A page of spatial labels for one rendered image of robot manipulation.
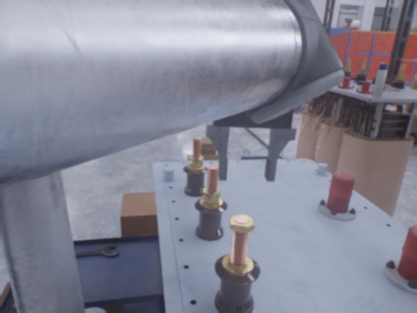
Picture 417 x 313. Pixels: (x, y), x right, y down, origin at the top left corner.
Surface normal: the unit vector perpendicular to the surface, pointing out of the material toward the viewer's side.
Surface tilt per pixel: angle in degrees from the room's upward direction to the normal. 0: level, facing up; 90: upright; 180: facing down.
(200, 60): 90
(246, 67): 97
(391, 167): 90
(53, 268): 85
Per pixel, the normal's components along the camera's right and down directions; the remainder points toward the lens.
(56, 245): 0.88, 0.11
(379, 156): 0.19, 0.34
